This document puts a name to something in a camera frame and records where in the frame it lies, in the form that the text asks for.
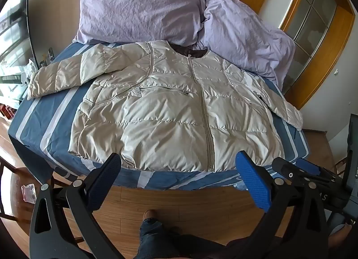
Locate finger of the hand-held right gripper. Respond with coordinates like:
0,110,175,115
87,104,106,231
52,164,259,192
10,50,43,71
272,157,311,189
296,158,337,182

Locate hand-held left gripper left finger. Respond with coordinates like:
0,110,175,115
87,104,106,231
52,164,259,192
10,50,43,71
29,152,125,259

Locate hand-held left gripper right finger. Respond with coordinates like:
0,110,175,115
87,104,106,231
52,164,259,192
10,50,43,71
235,151,332,259

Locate beige quilted puffer jacket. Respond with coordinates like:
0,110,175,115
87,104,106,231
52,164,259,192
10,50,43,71
28,40,304,172

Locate bed with blue striped sheet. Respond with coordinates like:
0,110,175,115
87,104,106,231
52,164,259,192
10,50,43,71
8,41,311,191

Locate person's leg in dark jeans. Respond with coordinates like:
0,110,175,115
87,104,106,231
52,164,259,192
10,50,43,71
138,209,280,259

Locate clear plastic packet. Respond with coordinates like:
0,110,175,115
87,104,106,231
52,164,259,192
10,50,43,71
22,185,37,202

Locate dark wooden furniture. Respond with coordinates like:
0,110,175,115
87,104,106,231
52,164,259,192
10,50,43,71
0,156,31,222

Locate television stand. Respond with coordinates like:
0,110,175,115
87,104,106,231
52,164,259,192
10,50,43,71
0,64,37,121

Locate wooden framed glass door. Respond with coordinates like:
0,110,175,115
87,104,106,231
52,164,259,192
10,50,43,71
238,0,356,111

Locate large lilac pillow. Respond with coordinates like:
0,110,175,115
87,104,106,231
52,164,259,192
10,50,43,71
74,0,207,47

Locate curved black television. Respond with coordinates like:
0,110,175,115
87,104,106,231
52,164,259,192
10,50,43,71
0,0,38,80

